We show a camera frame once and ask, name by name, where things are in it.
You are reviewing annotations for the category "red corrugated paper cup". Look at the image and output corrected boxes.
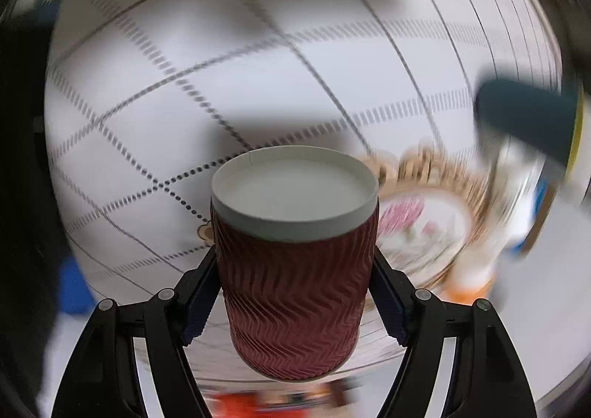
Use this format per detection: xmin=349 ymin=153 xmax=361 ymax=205
xmin=211 ymin=146 xmax=380 ymax=381

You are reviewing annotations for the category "dark teal cup yellow inside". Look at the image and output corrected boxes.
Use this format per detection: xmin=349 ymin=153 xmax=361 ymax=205
xmin=474 ymin=78 xmax=589 ymax=167

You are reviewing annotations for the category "white diamond pattern tablecloth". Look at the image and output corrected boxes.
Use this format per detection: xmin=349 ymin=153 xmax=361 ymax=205
xmin=43 ymin=0 xmax=565 ymax=382

